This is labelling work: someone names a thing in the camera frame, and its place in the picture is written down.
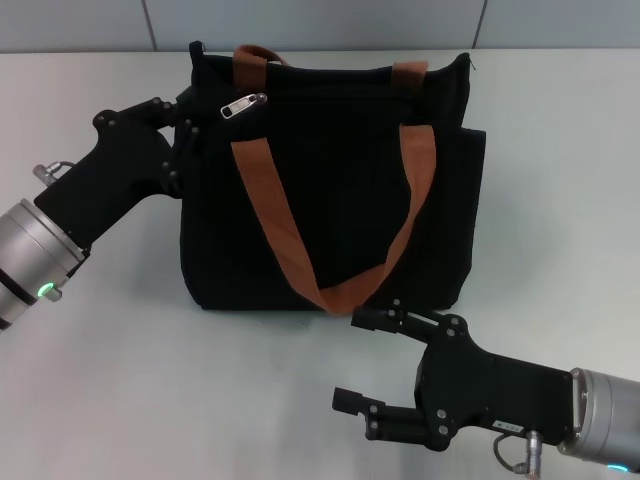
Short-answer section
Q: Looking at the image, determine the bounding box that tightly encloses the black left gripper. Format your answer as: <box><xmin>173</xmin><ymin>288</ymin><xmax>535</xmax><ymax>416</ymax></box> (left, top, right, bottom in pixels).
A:
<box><xmin>33</xmin><ymin>85</ymin><xmax>202</xmax><ymax>251</ymax></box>

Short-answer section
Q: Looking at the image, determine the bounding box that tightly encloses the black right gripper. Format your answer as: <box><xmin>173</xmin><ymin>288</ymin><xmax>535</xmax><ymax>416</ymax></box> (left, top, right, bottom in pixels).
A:
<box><xmin>331</xmin><ymin>298</ymin><xmax>581</xmax><ymax>446</ymax></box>

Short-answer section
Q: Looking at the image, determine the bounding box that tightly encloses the silver metal zipper pull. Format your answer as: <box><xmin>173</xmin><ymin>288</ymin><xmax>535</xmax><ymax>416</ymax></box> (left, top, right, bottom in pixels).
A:
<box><xmin>219</xmin><ymin>92</ymin><xmax>268</xmax><ymax>120</ymax></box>

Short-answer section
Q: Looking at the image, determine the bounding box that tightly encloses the black bag with orange straps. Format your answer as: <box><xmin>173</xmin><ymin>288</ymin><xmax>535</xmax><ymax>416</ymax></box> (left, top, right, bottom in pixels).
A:
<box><xmin>177</xmin><ymin>40</ymin><xmax>487</xmax><ymax>317</ymax></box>

